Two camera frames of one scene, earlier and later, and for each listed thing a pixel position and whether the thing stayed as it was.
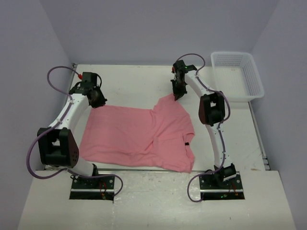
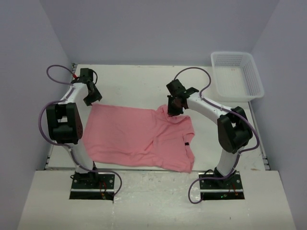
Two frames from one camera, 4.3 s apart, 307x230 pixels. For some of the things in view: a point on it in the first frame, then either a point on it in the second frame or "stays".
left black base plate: (97, 189) stays
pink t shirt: (158, 139) stays
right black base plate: (231, 189) stays
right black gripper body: (179, 87) -> (173, 108)
